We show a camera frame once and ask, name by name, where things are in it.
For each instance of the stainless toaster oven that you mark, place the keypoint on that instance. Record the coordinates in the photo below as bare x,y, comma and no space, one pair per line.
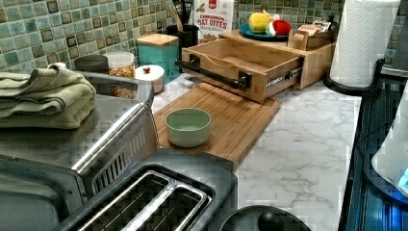
48,174

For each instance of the black paper towel holder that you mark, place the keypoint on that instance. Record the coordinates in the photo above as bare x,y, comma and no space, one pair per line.
373,89

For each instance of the black pot lid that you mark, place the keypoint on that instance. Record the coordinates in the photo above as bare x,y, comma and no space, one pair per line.
262,218

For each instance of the oat bites cereal box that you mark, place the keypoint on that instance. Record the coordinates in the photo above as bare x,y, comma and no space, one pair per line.
212,17

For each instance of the black two-slot toaster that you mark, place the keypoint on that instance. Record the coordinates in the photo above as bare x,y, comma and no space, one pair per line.
168,191

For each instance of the white lidded pink pot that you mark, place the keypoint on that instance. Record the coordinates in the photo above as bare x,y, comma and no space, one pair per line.
151,73

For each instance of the teal canister with wooden lid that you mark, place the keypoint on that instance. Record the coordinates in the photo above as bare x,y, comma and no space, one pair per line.
162,50

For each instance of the folded green towel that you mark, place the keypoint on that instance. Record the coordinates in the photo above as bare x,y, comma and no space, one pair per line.
52,97

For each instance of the wooden drawer cabinet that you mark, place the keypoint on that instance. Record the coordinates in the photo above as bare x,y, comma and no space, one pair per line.
316,63

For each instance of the glass jar with cereal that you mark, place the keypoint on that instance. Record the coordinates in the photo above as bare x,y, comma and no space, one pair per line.
121,64

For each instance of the open wooden drawer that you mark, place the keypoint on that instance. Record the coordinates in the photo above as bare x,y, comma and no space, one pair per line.
272,70

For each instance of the teal plate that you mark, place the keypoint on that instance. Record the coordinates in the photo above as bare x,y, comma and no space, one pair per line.
247,33

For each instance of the dark grey bowl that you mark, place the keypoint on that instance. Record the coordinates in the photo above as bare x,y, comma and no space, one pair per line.
92,63

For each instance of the bamboo cutting board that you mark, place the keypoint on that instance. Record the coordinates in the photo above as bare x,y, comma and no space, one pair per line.
237,122

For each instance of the pale green cup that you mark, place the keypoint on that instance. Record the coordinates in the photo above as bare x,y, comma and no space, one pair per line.
188,127

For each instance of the red white plush toy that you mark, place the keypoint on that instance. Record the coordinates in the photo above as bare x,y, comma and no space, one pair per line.
278,28

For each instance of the black drawer handle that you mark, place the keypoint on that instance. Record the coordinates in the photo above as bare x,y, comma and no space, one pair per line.
243,81

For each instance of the yellow plush toy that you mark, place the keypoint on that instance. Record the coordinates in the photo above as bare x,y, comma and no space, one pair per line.
259,21

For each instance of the wooden tea bag box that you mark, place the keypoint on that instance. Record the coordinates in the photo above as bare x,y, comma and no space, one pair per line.
311,36

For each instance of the black utensil holder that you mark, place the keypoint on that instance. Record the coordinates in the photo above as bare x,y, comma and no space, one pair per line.
183,29

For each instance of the white paper towel roll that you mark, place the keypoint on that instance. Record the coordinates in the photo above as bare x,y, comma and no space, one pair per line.
363,37

